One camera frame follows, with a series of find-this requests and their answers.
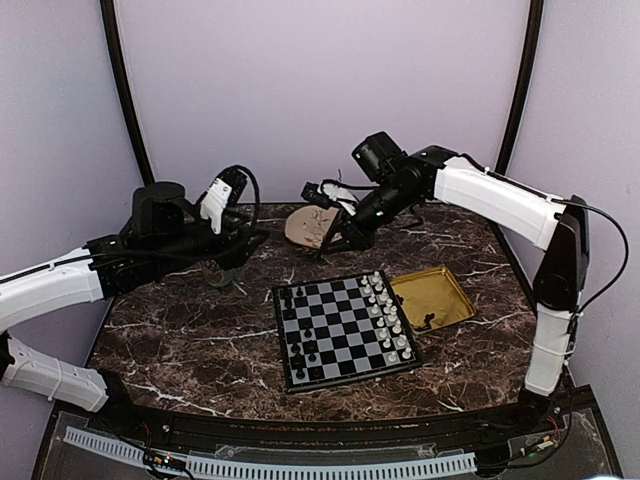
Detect white chess pieces row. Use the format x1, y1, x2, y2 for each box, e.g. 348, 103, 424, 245
353, 271, 417, 370

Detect beige floral ceramic plate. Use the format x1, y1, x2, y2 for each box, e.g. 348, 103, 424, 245
284, 205, 338, 250

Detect grey slotted cable duct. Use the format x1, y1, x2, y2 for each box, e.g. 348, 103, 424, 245
63, 427, 477, 479

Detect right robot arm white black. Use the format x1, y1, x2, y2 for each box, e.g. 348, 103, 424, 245
303, 131, 601, 434

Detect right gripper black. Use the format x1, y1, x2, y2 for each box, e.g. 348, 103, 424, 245
320, 179, 419, 254

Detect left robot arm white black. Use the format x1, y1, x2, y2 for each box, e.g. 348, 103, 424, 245
1, 178, 268, 436

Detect left black frame post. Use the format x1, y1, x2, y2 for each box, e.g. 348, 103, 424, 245
99, 0, 156, 186

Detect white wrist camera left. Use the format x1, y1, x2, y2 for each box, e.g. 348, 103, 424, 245
197, 166, 248, 235

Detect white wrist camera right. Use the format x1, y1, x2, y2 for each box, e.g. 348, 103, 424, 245
301, 180, 358, 216

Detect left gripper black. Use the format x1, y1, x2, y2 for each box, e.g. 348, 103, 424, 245
150, 212, 269, 275

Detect gold metal tray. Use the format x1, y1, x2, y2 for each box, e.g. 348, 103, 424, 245
391, 267, 477, 333

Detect black front rail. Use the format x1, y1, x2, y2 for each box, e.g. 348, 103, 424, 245
89, 395, 569, 450

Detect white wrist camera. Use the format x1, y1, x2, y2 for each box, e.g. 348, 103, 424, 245
301, 180, 358, 216
197, 166, 248, 235

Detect black frame post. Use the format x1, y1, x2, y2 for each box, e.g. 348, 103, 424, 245
495, 0, 545, 174
99, 0, 156, 186

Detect black white chess board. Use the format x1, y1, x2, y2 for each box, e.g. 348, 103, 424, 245
271, 270, 423, 394

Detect right black frame post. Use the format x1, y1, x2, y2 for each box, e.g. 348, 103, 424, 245
495, 0, 545, 174

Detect beige coral pattern mug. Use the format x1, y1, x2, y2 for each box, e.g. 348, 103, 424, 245
200, 260, 235, 289

